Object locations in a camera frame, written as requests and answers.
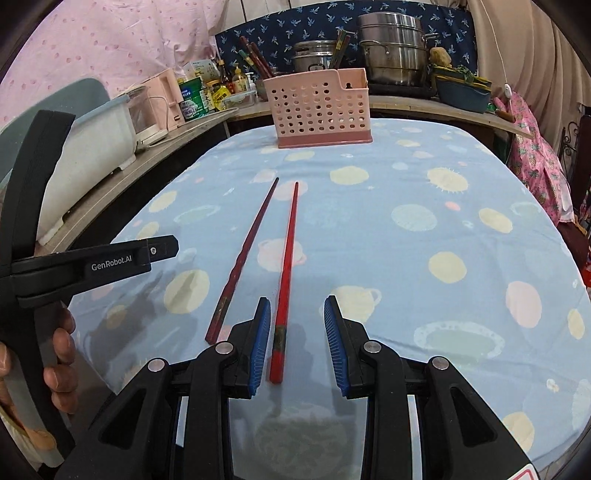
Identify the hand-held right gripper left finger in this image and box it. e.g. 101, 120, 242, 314
54, 296, 272, 480

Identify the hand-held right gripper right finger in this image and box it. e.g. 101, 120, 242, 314
323, 295, 532, 480

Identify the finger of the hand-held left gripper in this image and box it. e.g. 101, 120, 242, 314
148, 234, 181, 265

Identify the dark red twisted chopstick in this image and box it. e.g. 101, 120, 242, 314
205, 176, 281, 346

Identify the pink perforated utensil holder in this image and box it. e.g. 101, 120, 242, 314
262, 67, 374, 149

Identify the green chopstick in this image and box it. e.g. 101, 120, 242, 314
331, 29, 348, 70

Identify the person's left hand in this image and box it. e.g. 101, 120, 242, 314
43, 307, 79, 415

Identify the wooden counter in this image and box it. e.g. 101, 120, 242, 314
34, 95, 532, 259

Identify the blue printed tablecloth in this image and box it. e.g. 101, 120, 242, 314
69, 117, 585, 464

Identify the white bin with blue lid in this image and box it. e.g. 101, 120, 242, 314
0, 78, 138, 246

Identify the pink kitchen appliance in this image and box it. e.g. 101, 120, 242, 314
126, 71, 182, 145

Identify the green can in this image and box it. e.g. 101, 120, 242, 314
179, 78, 207, 123

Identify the yellow food packet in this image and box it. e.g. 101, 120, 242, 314
203, 79, 232, 112

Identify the clear food container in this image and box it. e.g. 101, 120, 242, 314
217, 90, 257, 112

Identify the white carton box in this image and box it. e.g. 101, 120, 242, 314
187, 59, 221, 85

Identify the pink dotted cloth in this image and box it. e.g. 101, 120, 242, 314
0, 0, 223, 121

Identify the steel pot with lid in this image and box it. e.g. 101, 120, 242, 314
292, 41, 339, 73

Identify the navy patterned cloth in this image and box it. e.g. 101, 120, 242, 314
216, 0, 477, 75

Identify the pink floral cloth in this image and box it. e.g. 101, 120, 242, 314
492, 90, 575, 224

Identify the blue basin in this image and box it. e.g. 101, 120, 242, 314
435, 76, 492, 114

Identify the tall steel stockpot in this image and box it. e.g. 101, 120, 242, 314
356, 12, 438, 87

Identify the beige curtain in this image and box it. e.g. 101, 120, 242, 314
466, 0, 591, 144

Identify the white cord with switch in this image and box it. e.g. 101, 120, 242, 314
488, 0, 514, 100

